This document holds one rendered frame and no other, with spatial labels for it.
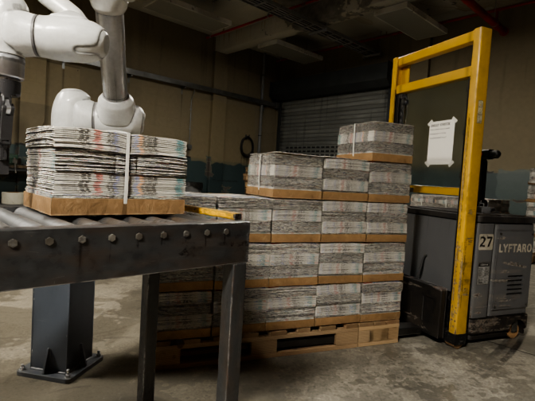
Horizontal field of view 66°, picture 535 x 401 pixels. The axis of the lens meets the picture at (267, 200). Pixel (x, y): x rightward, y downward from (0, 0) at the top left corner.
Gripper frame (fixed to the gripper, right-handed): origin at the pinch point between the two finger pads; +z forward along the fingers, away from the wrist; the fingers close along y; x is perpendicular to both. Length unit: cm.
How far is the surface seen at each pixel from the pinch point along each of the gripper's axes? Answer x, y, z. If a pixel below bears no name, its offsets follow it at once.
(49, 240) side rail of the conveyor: -2.6, -32.8, 15.7
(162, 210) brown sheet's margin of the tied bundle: -37.9, -14.5, 11.6
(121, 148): -25.0, -14.1, -5.3
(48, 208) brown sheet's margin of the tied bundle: -8.0, -11.5, 11.1
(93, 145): -17.5, -14.1, -5.4
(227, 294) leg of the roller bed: -52, -30, 35
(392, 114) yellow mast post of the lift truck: -246, 36, -51
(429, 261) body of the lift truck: -249, 1, 50
